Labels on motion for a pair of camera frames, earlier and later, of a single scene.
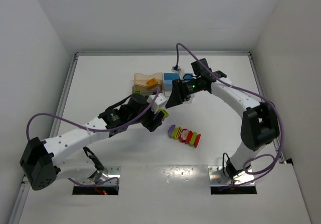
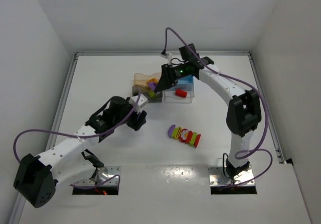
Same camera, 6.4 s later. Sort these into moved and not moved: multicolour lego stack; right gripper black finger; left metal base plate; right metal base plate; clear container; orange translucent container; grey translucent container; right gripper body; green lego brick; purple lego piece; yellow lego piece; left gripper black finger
Moved: right gripper black finger; purple lego piece; left gripper black finger; green lego brick; right gripper body
Not moved: yellow lego piece; clear container; left metal base plate; multicolour lego stack; right metal base plate; orange translucent container; grey translucent container
